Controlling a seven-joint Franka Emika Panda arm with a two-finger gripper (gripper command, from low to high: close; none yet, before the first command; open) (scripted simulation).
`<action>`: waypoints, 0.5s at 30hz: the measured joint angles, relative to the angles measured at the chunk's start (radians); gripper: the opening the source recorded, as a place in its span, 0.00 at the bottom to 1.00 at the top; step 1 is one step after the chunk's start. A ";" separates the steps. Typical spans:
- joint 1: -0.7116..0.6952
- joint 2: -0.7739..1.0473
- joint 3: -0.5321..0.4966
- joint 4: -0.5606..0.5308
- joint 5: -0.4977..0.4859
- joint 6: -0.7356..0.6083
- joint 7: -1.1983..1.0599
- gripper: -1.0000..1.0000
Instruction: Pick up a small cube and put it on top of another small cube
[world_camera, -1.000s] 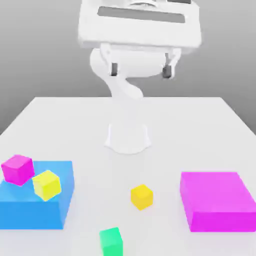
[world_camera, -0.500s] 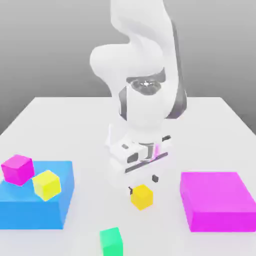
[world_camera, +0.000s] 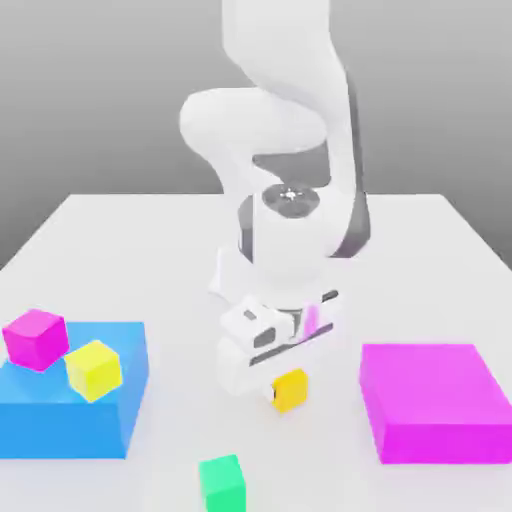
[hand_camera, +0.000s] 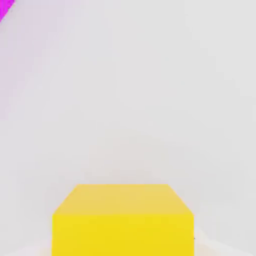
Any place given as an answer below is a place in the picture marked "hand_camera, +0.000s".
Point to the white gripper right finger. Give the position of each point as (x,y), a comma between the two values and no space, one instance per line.
(206,248)

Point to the small yellow cube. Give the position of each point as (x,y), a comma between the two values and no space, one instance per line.
(123,230)

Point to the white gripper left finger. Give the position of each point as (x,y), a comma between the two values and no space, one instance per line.
(41,252)

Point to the large magenta box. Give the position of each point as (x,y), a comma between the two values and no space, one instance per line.
(4,7)

